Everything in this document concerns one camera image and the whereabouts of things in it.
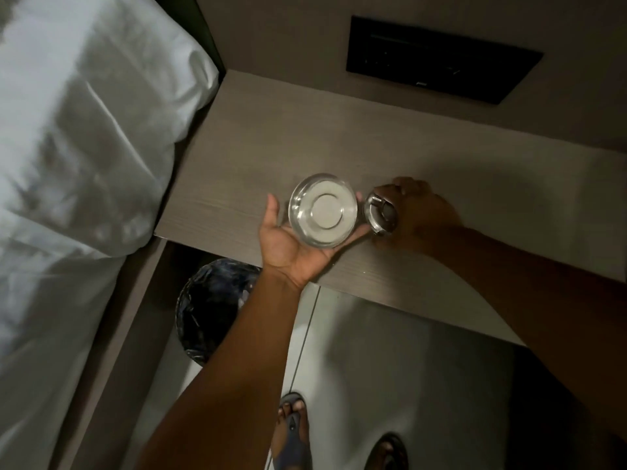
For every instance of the person's left hand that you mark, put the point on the person's left hand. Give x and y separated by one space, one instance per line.
286 249

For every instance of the person's right hand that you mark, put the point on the person's right hand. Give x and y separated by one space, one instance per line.
423 215

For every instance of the person's left thumb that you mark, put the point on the person's left thumb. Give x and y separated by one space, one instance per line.
271 212

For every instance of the person's right fingers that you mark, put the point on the person's right fingers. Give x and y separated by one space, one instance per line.
392 188

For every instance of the silver metal cup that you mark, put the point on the silver metal cup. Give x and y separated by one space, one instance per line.
380 216

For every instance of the clear drinking glass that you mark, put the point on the clear drinking glass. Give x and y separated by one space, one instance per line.
322 210

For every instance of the person's right forearm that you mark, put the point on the person's right forearm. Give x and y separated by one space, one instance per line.
539 293

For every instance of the person's left forearm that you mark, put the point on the person's left forearm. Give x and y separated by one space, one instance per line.
230 381

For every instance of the bin with black bag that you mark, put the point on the bin with black bag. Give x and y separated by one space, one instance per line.
210 303

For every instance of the white pillow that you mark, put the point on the white pillow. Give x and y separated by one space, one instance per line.
93 117

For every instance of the person's left foot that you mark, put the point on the person's left foot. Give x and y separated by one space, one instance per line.
283 428

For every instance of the person's foot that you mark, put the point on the person's foot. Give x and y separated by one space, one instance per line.
283 428
379 457

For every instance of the dark sandal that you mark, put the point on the dark sandal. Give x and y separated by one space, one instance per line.
296 435
399 450

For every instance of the white bed sheet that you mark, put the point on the white bed sheet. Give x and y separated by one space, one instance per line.
44 327

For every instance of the person's right foot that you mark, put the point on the person's right foot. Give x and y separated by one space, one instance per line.
379 457

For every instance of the black wall switch panel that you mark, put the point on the black wall switch panel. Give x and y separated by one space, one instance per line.
441 58

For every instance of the wooden bed frame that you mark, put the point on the wooden bed frame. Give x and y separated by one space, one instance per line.
117 367

